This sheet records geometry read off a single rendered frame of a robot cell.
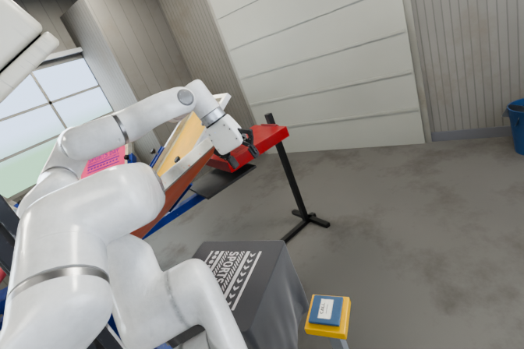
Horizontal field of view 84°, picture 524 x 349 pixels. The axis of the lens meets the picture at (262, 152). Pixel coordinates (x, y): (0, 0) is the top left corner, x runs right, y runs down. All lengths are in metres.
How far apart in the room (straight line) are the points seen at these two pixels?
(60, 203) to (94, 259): 0.08
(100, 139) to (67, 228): 0.44
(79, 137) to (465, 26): 3.46
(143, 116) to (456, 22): 3.30
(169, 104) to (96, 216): 0.47
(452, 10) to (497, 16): 0.37
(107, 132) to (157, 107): 0.13
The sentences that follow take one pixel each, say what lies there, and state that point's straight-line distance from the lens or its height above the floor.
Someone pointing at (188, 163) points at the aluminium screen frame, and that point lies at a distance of 0.96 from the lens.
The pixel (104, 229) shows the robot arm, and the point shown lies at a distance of 0.38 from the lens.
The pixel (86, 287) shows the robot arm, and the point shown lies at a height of 1.67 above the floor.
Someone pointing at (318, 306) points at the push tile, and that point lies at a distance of 1.10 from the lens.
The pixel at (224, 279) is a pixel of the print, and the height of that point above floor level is 0.95.
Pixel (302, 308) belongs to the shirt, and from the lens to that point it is 1.65.
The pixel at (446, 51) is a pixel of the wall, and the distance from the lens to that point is 3.73.
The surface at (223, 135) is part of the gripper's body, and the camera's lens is 0.89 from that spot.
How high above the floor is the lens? 1.81
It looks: 20 degrees down
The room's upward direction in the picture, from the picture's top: 21 degrees counter-clockwise
